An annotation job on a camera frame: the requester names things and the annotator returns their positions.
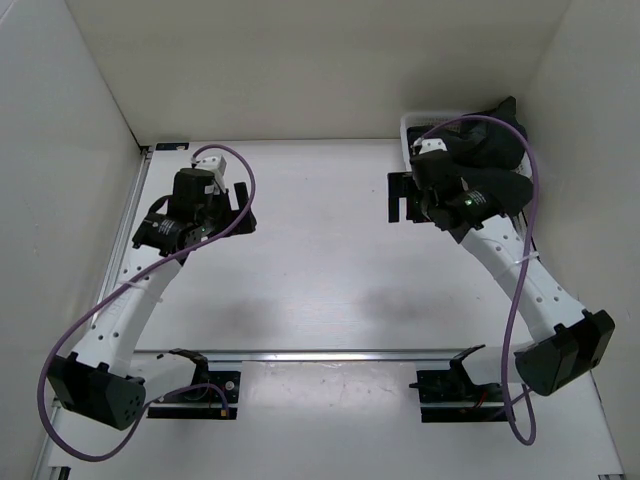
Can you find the black trousers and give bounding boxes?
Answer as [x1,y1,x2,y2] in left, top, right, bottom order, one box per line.
[437,96,533,217]

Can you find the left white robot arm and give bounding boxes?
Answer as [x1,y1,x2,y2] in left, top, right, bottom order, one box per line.
[47,159,256,430]

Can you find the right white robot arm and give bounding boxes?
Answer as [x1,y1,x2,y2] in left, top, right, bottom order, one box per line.
[387,150,615,400]

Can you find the white plastic basket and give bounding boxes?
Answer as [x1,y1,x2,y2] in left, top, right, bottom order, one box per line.
[400,110,532,179]

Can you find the blue corner label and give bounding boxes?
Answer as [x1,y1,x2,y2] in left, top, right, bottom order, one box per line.
[155,142,189,151]

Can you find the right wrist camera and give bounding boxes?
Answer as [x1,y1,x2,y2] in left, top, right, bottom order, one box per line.
[411,138,447,155]

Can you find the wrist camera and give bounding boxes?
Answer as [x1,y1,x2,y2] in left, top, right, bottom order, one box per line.
[411,138,447,155]
[191,155,227,190]

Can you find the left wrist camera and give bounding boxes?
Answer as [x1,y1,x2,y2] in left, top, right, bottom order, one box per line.
[191,155,227,190]

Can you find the aluminium front rail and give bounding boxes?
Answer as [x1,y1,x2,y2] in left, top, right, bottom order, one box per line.
[134,349,531,366]

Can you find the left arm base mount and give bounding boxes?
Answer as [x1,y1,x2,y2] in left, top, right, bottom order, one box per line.
[130,348,241,420]

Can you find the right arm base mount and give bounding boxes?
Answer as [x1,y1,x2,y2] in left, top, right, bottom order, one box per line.
[409,345,508,424]

